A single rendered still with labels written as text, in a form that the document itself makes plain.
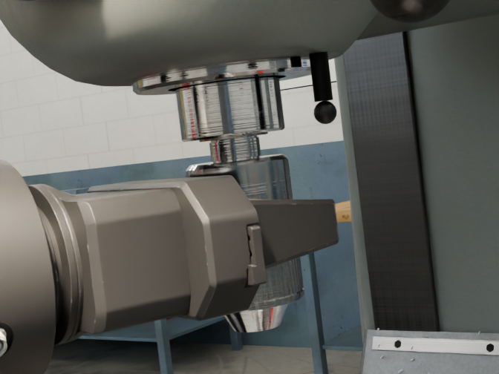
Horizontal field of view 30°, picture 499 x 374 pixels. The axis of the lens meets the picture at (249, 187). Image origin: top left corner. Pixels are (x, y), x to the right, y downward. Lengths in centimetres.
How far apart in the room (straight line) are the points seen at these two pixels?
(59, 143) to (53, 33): 638
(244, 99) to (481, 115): 39
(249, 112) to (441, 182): 40
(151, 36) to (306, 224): 11
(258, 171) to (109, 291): 9
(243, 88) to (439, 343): 44
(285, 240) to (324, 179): 495
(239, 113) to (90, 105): 610
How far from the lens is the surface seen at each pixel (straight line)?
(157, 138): 609
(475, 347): 79
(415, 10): 30
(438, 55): 78
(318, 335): 460
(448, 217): 79
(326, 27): 38
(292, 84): 543
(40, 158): 691
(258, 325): 42
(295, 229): 40
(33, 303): 34
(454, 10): 59
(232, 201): 36
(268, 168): 41
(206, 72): 38
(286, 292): 41
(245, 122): 40
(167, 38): 35
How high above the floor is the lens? 128
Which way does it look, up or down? 3 degrees down
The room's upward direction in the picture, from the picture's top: 7 degrees counter-clockwise
